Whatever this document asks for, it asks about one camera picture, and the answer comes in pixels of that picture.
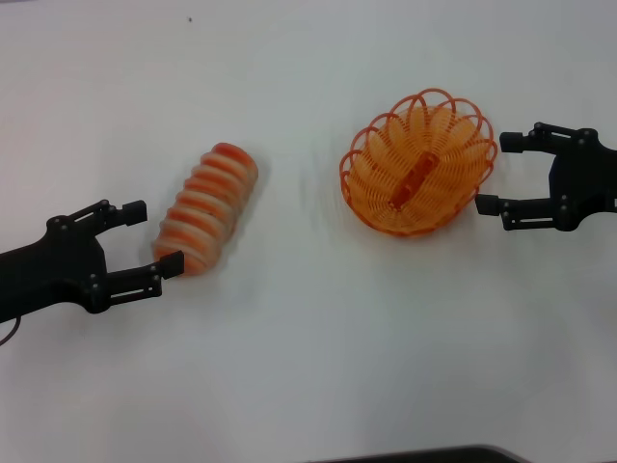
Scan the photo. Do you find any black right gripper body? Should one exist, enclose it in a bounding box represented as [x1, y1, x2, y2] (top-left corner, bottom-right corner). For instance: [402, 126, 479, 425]
[549, 138, 617, 231]

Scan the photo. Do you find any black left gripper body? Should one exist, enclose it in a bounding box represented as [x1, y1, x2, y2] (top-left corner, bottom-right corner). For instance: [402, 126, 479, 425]
[0, 215, 108, 325]

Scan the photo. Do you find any orange woven plastic basket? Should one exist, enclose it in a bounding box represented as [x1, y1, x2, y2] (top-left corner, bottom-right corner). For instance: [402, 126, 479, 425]
[338, 87, 498, 238]

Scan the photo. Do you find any orange striped spiral bread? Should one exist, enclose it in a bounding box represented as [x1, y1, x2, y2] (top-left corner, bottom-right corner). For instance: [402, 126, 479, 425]
[151, 142, 260, 277]

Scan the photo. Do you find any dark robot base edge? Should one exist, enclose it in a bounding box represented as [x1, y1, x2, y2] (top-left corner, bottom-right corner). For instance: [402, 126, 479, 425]
[332, 444, 527, 463]

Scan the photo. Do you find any thin dark red cable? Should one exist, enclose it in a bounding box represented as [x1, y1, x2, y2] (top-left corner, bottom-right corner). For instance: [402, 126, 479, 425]
[0, 315, 23, 346]

